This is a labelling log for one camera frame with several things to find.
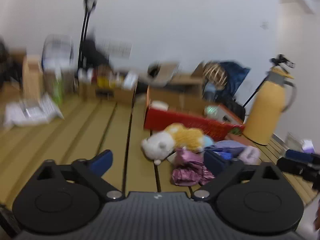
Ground red orange cardboard tray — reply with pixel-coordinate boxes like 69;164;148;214
144;87;245;141

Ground woven rattan ball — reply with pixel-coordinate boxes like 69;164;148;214
203;61;228;90

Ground dark blue jacket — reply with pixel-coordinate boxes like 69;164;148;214
203;61;251;105

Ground clear plastic container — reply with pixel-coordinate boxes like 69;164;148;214
284;132;303;152

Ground lilac fluffy towel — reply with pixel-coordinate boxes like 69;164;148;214
238;146;260;165

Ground large open cardboard box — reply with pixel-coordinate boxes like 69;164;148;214
146;61;204;111

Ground light blue plush toy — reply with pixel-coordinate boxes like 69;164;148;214
203;135;215;148

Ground white yellow plush dog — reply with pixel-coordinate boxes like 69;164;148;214
141;123;205;165

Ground small brown cardboard box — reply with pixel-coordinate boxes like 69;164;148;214
78;69;138;105

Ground yellow thermos jug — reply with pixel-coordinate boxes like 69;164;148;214
242;65;297;146

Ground black trolley handle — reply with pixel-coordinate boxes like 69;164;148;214
78;0;97;69

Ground white paper sheets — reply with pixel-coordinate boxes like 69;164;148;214
3;93;64;129

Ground pink satin bow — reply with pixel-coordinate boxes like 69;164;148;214
171;148;215;186

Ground purple knitted pouch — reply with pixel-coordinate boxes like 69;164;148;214
204;140;247;160

